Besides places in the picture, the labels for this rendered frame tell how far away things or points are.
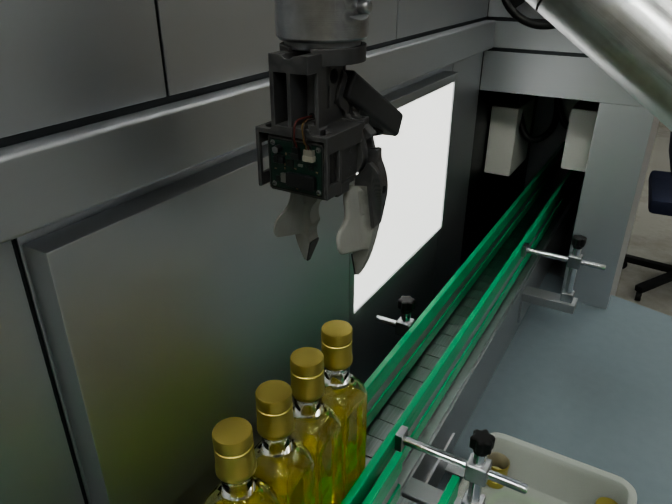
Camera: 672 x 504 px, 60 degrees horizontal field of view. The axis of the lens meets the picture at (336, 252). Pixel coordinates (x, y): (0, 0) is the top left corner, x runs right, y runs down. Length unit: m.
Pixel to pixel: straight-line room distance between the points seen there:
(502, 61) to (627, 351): 0.70
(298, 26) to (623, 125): 1.04
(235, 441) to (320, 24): 0.34
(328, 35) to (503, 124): 1.15
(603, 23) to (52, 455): 0.58
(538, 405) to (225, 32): 0.89
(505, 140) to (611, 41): 1.09
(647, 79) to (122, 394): 0.52
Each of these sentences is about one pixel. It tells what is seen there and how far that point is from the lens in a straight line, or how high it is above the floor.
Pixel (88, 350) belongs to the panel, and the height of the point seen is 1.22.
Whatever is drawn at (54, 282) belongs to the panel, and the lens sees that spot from 0.49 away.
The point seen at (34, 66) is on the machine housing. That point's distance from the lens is 0.49.
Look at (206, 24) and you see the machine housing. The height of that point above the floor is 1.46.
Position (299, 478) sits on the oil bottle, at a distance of 0.60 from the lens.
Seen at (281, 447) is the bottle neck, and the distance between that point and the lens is 0.58.
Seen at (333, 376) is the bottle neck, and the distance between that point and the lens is 0.65.
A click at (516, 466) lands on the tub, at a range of 1.02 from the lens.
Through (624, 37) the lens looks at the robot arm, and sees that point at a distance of 0.52.
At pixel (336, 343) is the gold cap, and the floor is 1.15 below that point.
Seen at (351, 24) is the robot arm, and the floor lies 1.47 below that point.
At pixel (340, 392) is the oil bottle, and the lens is 0.65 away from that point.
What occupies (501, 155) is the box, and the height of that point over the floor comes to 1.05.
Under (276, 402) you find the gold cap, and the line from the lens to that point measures 0.54.
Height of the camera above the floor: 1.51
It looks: 27 degrees down
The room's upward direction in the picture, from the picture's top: straight up
